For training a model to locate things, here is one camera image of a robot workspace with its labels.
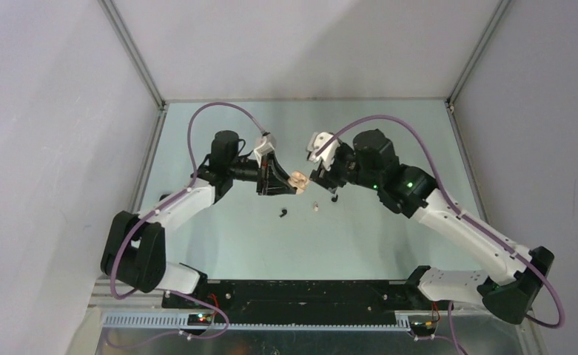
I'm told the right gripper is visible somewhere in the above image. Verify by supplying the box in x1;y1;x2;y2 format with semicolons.
309;141;381;195

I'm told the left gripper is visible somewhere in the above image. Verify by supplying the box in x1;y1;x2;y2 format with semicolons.
227;150;295;197

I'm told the pink earbud charging case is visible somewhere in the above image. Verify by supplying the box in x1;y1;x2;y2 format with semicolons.
287;171;310;195

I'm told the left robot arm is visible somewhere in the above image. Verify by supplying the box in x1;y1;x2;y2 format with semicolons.
100;130;304;308

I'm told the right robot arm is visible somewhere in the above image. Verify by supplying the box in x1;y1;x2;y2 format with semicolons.
307;129;554;325

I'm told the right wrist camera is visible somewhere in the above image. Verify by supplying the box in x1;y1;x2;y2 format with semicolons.
306;132;340;169

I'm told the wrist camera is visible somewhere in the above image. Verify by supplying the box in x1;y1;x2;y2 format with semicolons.
253;132;276;166
306;132;340;169

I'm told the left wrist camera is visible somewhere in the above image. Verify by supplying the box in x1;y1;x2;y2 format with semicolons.
253;132;276;166

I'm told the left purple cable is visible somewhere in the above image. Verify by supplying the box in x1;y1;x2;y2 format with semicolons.
108;101;269;340

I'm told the purple cable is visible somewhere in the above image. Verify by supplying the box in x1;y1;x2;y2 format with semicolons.
108;101;269;340
313;115;567;355

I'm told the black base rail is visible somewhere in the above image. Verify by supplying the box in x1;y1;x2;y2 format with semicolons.
161;279;431;327

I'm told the grey cable duct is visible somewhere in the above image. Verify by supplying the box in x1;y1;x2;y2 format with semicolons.
101;312;411;331

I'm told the aluminium frame profile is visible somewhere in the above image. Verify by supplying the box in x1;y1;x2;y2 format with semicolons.
98;0;165;110

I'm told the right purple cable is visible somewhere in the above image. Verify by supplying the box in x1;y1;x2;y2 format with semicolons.
313;115;567;355

